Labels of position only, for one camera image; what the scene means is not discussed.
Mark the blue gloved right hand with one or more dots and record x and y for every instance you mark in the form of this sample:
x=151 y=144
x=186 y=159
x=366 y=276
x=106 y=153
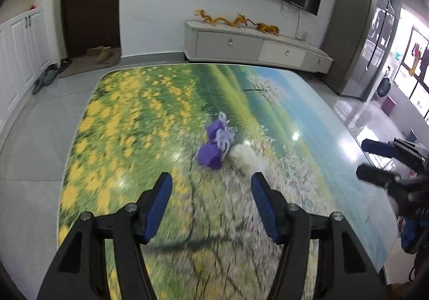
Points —
x=413 y=234

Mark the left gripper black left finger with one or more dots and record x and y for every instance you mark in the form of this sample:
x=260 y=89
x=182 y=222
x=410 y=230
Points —
x=79 y=268

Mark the purple box on floor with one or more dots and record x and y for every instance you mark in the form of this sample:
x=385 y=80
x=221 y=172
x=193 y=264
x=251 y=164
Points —
x=388 y=106

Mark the golden dragon figurine left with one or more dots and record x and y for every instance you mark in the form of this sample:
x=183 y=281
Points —
x=237 y=22

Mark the golden dragon figurine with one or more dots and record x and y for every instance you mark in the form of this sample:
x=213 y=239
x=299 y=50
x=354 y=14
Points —
x=268 y=29
x=237 y=22

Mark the purple crumpled wrapper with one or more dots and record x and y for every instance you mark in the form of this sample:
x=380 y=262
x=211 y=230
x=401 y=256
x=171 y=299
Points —
x=220 y=138

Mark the white shoe cabinet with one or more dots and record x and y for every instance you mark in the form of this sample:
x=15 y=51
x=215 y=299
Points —
x=24 y=51

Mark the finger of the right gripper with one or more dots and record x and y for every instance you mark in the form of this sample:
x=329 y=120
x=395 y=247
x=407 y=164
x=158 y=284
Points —
x=379 y=148
x=376 y=176

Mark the black shoes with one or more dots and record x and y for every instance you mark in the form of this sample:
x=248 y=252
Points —
x=64 y=65

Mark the grey refrigerator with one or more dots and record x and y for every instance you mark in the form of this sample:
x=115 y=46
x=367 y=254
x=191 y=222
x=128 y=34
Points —
x=357 y=38

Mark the brown door mat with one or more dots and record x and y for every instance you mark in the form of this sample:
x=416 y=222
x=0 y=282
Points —
x=87 y=63

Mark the tan boots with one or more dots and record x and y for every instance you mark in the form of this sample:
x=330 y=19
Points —
x=102 y=53

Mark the grey slippers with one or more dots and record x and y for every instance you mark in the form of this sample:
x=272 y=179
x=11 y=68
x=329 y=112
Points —
x=45 y=79

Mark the golden dragon figurine right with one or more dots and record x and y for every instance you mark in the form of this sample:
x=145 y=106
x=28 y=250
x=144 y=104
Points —
x=268 y=29

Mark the white tv console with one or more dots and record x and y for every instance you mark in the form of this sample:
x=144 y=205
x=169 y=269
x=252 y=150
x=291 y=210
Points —
x=206 y=43

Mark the washing machine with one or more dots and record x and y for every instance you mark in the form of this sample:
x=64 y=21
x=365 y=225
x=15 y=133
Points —
x=384 y=87

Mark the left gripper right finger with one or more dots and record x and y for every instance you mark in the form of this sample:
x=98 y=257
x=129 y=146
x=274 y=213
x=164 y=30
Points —
x=344 y=270

